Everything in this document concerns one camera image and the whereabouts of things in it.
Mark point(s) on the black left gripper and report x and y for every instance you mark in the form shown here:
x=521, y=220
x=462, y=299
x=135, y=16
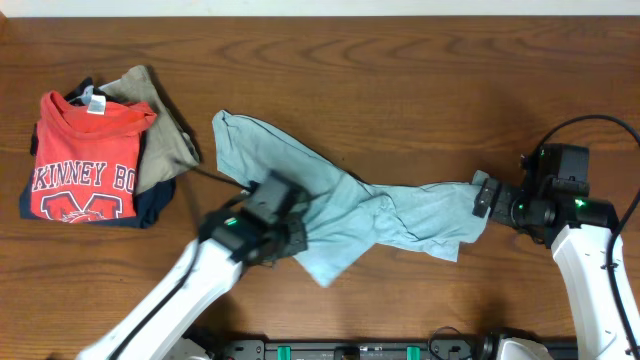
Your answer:
x=296, y=237

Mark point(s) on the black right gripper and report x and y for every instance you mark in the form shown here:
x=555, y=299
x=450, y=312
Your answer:
x=488, y=198

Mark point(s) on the light blue t-shirt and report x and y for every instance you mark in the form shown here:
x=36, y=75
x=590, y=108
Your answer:
x=346, y=216

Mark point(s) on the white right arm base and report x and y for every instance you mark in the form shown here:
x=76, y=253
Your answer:
x=505, y=347

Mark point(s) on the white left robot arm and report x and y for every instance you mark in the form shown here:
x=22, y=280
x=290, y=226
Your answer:
x=242, y=234

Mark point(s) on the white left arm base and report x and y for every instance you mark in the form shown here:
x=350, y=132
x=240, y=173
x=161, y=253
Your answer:
x=186, y=349

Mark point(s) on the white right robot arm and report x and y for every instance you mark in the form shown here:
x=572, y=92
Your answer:
x=584, y=237

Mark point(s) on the navy folded garment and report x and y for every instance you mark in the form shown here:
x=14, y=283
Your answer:
x=150, y=205

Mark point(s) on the khaki folded garment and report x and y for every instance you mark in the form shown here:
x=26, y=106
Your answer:
x=168, y=150

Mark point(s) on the red printed t-shirt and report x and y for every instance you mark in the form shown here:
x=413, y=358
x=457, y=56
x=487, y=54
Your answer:
x=80, y=160

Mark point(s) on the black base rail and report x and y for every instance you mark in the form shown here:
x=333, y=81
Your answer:
x=265, y=350

